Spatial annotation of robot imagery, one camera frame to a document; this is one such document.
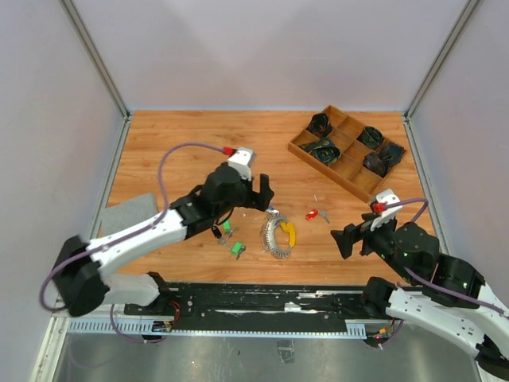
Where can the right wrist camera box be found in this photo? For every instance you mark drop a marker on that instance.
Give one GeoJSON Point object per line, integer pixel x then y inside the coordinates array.
{"type": "Point", "coordinates": [385, 206]}

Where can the plain silver key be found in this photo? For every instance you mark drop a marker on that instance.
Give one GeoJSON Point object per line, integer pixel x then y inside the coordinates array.
{"type": "Point", "coordinates": [324, 215]}

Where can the rolled dark tie top-left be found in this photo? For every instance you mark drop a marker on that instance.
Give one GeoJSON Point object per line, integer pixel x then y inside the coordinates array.
{"type": "Point", "coordinates": [319, 125]}

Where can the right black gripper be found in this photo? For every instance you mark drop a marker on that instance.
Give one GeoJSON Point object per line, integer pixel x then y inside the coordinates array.
{"type": "Point", "coordinates": [351, 232]}

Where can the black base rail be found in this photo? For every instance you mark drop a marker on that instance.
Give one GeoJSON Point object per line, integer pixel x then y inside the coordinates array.
{"type": "Point", "coordinates": [260, 309]}

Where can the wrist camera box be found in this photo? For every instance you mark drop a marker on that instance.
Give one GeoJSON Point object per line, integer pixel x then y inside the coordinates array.
{"type": "Point", "coordinates": [385, 206]}
{"type": "Point", "coordinates": [242, 161]}

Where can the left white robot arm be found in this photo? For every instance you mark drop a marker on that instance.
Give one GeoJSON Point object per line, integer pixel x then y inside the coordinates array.
{"type": "Point", "coordinates": [81, 268]}

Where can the green tagged key lower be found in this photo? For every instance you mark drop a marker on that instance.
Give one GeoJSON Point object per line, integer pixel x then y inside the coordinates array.
{"type": "Point", "coordinates": [238, 249]}

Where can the wooden compartment tray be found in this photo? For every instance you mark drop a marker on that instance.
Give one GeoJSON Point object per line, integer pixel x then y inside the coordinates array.
{"type": "Point", "coordinates": [348, 171]}

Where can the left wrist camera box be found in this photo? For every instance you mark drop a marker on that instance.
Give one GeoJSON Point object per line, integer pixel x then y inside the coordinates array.
{"type": "Point", "coordinates": [242, 161]}

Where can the grey felt pad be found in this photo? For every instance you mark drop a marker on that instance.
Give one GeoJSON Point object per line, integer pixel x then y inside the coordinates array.
{"type": "Point", "coordinates": [128, 213]}

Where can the rolled dark tie top-right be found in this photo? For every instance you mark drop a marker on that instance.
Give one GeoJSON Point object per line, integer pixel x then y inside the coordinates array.
{"type": "Point", "coordinates": [371, 137]}

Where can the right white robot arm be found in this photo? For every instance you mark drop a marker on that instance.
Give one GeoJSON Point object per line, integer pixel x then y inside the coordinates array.
{"type": "Point", "coordinates": [455, 301]}

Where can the rolled dark tie front-left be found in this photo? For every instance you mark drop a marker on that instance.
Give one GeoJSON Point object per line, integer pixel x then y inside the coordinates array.
{"type": "Point", "coordinates": [324, 150]}

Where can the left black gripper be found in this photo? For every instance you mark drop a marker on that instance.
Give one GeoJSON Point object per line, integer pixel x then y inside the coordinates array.
{"type": "Point", "coordinates": [258, 200]}

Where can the red tagged key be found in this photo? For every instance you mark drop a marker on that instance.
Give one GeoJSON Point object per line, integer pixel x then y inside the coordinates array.
{"type": "Point", "coordinates": [311, 214]}

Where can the rolled dark tie right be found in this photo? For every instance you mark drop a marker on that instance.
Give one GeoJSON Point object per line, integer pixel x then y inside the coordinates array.
{"type": "Point", "coordinates": [382, 162]}

